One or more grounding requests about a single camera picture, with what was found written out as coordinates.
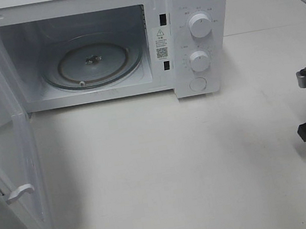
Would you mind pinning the lower white microwave knob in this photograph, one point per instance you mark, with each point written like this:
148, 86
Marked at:
200, 61

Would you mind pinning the glass microwave turntable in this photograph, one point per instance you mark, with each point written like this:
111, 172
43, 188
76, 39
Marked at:
91, 61

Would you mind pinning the white microwave oven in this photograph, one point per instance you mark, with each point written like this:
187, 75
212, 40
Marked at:
27, 27

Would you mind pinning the white microwave knob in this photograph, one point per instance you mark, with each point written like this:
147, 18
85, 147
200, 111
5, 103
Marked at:
200, 24
200, 61

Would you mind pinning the round white door button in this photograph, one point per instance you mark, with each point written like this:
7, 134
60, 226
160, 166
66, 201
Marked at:
198, 84

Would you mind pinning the white warning label sticker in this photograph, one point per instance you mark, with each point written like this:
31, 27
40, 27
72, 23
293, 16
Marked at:
161, 41

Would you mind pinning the upper white microwave knob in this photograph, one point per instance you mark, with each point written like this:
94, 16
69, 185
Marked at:
200, 24

